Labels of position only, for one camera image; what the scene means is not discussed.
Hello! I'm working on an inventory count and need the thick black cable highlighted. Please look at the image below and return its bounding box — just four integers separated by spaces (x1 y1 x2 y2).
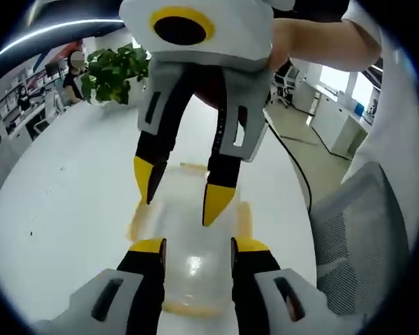
263 110 314 212

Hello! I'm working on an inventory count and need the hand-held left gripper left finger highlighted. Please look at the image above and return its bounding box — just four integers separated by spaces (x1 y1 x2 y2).
33 237 168 335

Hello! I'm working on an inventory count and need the person's arm, white sleeve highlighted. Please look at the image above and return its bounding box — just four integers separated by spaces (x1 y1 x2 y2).
340 0 419 266

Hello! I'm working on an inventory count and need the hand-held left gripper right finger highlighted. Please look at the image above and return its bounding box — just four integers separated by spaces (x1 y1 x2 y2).
230 236 371 335

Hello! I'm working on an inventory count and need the clear container with yellow buckle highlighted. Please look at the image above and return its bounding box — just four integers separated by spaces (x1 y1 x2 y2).
127 162 254 315

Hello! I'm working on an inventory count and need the grey mesh office chair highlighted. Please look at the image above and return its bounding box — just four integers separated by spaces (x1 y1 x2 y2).
309 161 411 335

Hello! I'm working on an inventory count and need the long curved ceiling light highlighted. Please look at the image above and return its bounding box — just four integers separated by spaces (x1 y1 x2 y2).
0 19 125 59

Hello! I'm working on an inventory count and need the green potted plant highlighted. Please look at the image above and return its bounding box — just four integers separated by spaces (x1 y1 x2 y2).
80 44 151 105

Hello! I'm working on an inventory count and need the black office chair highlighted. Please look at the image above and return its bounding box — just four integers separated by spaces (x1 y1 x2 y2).
272 61 301 109

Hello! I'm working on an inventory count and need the shelf of white boxes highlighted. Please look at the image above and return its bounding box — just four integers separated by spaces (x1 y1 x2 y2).
0 66 57 118

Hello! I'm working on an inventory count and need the white office desk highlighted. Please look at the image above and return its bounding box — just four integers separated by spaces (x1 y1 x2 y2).
300 82 369 158

